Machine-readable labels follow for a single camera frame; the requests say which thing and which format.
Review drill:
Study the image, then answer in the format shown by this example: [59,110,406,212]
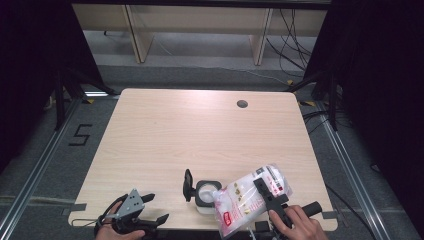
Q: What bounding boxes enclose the black floor cables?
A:
[301,109,334,134]

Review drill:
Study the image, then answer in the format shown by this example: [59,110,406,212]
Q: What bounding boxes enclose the black metal stand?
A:
[283,69,344,132]
[53,68,119,131]

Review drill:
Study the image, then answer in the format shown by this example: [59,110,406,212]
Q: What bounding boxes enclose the person's right hand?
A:
[268,204,329,240]

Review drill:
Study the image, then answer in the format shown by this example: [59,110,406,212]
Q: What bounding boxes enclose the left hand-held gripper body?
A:
[111,188,158,235]

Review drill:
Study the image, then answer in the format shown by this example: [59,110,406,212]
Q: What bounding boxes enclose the long black cable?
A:
[324,184,378,240]

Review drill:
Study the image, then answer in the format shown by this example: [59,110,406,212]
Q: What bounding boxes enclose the red and white spout pouch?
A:
[213,163,294,239]

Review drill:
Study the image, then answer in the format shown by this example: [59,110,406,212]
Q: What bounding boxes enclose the person's left hand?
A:
[94,200,146,240]

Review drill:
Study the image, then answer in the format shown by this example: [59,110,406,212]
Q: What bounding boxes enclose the short aluminium rail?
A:
[83,90,119,99]

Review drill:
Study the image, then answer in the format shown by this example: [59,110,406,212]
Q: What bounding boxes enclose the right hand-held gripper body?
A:
[249,193,323,240]

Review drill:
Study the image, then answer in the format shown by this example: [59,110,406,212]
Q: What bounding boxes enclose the pale floor strip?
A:
[0,194,76,206]

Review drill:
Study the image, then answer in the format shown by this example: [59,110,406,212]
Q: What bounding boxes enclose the clear jar with black lid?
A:
[182,168,224,215]

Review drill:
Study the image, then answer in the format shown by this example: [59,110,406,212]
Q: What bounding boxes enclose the black curtain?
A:
[304,0,424,231]
[0,0,104,174]

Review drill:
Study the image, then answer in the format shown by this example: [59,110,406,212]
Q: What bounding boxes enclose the black wrist strap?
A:
[93,193,130,236]

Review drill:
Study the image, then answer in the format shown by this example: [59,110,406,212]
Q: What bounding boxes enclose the bundle of black cables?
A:
[265,9,318,73]

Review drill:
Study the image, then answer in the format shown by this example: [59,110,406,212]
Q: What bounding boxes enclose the aluminium floor rail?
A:
[0,96,83,239]
[316,103,419,240]

